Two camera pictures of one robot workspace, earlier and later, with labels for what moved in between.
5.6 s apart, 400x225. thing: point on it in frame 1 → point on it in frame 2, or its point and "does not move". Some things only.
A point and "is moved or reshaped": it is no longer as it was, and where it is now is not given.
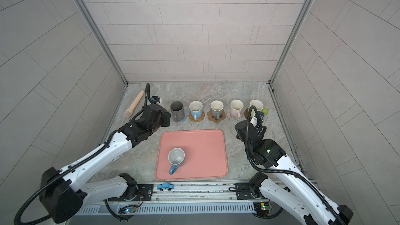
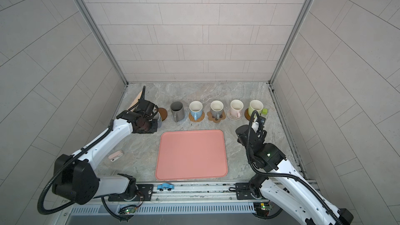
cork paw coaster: x=214 y=119 does not move
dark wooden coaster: x=246 y=113 does not move
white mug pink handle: x=236 y=106 does not move
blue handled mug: x=176 y=157 is moved or reshaped
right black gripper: x=238 y=136 does not move
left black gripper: x=166 y=116 → x=154 y=129
